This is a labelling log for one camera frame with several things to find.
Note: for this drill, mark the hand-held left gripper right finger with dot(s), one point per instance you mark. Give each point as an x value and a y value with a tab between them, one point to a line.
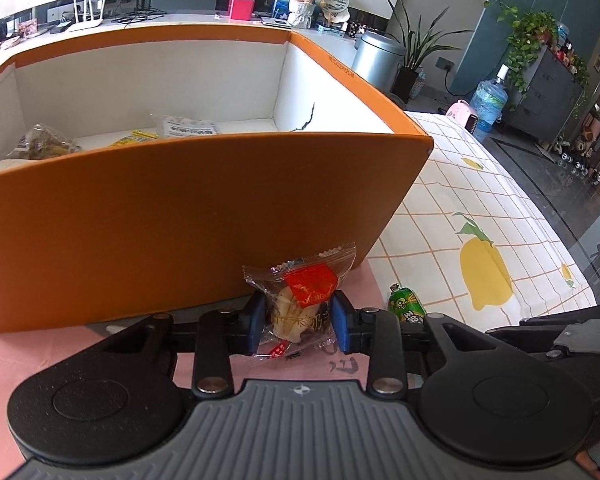
341	322

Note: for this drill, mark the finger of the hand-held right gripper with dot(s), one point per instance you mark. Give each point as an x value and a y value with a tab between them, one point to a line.
580	316
522	342

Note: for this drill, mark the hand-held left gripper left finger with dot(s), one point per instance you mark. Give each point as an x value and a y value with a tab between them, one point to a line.
258	322

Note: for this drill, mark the clear red-label candy packet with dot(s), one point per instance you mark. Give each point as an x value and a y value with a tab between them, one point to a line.
307	287

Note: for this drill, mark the orange cardboard box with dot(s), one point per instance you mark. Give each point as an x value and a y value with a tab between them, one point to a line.
180	230

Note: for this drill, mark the pale green snack bag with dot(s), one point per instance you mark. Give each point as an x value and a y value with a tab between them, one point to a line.
190	126

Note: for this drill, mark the green candy packet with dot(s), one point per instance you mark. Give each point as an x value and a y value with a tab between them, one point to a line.
406	305

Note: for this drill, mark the yellow snack packet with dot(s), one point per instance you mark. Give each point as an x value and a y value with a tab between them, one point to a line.
132	137

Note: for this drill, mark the grey storage cabinet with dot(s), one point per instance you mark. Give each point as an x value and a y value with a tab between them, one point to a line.
545	95

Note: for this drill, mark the blue water bottle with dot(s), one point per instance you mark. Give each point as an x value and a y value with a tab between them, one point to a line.
487	105

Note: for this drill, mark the pink heater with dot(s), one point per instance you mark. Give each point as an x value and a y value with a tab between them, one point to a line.
462	115

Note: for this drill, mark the pink table mat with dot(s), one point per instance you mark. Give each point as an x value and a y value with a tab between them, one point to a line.
10	360

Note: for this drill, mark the silver trash can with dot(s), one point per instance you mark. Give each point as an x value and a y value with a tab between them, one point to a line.
377	60

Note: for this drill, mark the long-leaf plant in black pot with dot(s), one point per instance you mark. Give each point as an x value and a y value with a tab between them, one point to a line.
415	55

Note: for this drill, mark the white marble television cabinet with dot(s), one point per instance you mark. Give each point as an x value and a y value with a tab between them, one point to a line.
325	42

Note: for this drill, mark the hanging vine plant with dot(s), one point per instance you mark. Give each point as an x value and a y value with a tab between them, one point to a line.
527	35

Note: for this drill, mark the red square box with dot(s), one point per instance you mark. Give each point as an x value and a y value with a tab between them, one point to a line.
241	9

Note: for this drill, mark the teddy bear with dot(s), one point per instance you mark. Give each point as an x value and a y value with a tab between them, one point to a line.
304	2

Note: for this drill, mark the white router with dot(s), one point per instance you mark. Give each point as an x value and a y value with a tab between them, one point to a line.
86	15

